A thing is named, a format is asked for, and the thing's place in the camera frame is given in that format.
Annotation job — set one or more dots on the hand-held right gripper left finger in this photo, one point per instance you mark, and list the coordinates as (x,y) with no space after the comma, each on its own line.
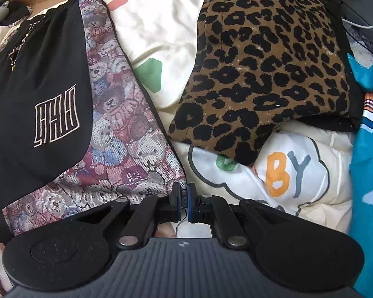
(176,201)

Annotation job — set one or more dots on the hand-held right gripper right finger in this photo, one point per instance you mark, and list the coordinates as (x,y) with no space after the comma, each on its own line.
(192,201)

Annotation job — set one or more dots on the black bear print shorts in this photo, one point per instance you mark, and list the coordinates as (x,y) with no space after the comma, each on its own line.
(49,83)

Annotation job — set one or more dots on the leopard print folded cloth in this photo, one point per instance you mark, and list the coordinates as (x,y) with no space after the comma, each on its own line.
(267,68)

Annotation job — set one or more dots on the teal patterned blanket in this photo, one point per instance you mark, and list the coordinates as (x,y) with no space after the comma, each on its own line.
(366,177)

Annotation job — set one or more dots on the cream cartoon printed blanket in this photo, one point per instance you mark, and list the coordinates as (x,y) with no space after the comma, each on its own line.
(161,21)

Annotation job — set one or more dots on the black folded garment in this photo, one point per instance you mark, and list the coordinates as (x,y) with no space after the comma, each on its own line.
(352,99)

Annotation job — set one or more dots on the grey fluffy rug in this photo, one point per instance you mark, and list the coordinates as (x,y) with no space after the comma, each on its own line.
(362,42)

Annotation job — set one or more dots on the black cloth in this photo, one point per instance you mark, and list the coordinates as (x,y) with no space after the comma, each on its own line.
(18,12)

